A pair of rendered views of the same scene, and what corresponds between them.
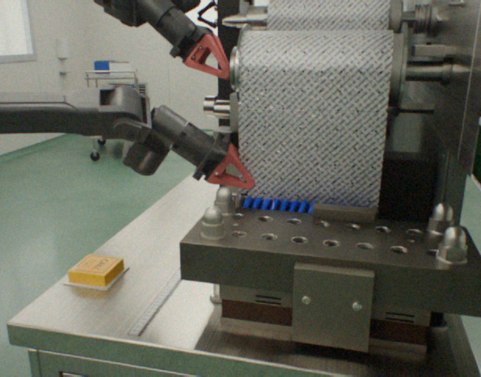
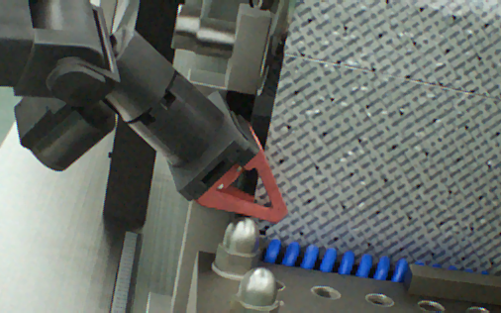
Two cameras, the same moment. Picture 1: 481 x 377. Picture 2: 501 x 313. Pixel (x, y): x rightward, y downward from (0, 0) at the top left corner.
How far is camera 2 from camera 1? 32 cm
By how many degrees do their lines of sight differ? 17
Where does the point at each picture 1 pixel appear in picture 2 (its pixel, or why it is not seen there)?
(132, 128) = (88, 81)
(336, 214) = (450, 289)
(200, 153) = (198, 141)
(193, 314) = not seen: outside the picture
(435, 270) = not seen: outside the picture
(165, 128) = (136, 81)
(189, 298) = not seen: outside the picture
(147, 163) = (69, 148)
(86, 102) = (8, 19)
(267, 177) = (317, 201)
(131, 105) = (90, 32)
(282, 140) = (361, 133)
